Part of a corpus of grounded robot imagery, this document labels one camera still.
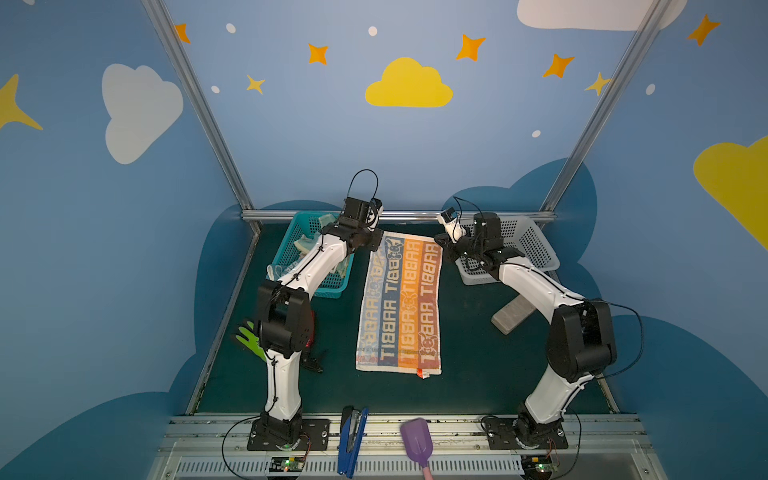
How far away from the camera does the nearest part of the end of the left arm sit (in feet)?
2.26

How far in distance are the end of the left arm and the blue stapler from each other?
44 cm

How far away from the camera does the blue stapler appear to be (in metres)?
0.70
